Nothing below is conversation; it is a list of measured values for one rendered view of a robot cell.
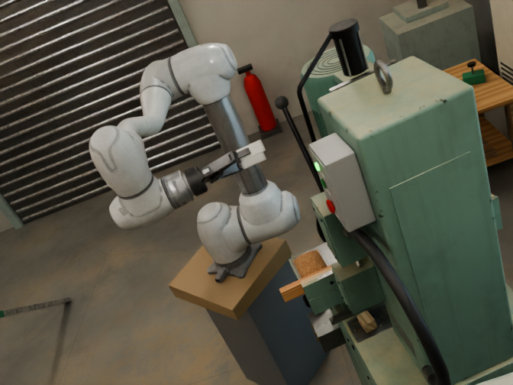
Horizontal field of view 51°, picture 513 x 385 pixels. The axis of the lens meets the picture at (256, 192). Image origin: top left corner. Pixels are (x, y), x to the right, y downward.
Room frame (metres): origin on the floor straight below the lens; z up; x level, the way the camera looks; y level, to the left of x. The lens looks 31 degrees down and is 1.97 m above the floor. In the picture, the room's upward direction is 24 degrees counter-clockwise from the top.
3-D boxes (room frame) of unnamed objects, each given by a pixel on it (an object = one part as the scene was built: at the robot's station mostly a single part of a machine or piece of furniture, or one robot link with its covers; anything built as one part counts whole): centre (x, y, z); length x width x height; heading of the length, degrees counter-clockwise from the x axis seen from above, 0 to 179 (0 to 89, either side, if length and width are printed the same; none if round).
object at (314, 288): (1.15, -0.31, 0.93); 0.60 x 0.02 x 0.06; 91
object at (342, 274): (1.00, -0.14, 1.02); 0.09 x 0.07 x 0.12; 91
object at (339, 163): (0.87, -0.16, 1.40); 0.10 x 0.06 x 0.16; 1
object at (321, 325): (1.33, -0.03, 0.58); 0.12 x 0.08 x 0.08; 1
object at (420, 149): (0.90, -0.30, 1.16); 0.22 x 0.22 x 0.72; 1
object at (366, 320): (1.06, -0.13, 0.82); 0.04 x 0.03 x 0.03; 7
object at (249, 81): (4.13, -0.32, 0.30); 0.19 x 0.18 x 0.60; 174
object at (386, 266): (0.77, -0.16, 1.12); 0.33 x 0.05 x 0.36; 1
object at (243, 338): (1.77, 0.19, 0.30); 0.30 x 0.30 x 0.60; 39
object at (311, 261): (1.27, -0.06, 0.91); 0.12 x 0.09 x 0.03; 1
